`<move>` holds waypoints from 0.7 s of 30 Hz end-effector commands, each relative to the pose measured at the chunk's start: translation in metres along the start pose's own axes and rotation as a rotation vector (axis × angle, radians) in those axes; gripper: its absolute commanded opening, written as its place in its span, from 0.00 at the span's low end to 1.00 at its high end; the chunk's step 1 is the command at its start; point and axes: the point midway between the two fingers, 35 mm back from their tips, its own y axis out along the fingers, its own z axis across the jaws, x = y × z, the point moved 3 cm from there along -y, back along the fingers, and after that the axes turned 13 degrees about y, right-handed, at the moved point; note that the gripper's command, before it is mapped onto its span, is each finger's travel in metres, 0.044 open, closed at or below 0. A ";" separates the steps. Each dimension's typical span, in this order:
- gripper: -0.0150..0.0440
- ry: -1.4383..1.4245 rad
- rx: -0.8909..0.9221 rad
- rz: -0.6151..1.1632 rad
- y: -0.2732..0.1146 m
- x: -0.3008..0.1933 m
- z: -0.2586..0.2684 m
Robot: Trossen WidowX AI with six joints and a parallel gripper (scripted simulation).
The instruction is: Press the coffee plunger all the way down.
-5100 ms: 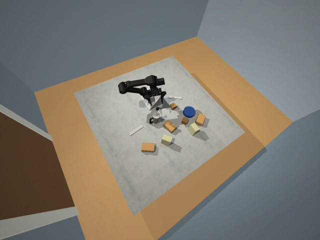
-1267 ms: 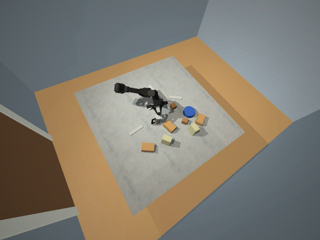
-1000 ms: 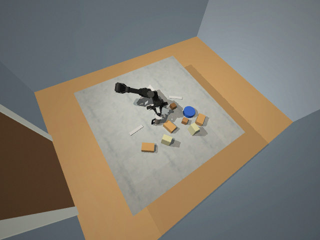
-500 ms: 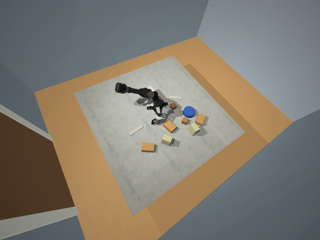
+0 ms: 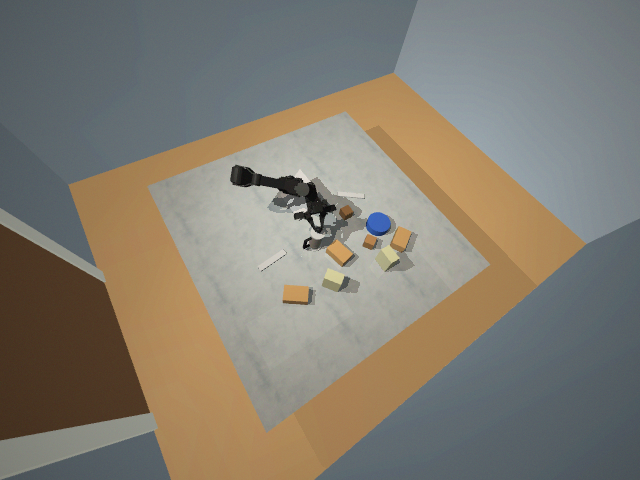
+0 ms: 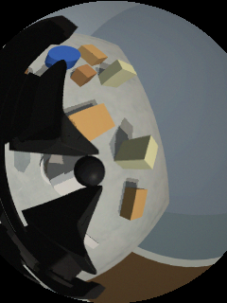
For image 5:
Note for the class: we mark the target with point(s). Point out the white flat bar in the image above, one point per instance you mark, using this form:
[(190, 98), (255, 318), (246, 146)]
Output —
[(271, 260), (351, 195)]

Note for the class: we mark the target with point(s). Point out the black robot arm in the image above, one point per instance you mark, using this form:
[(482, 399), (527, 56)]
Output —
[(289, 185)]

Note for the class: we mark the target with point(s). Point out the pale yellow block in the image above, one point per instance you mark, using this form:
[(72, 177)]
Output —
[(333, 280), (386, 258)]

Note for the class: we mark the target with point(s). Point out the blue short cylinder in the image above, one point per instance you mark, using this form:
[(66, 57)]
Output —
[(378, 224)]

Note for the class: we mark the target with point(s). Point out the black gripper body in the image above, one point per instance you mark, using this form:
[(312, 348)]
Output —
[(300, 215)]

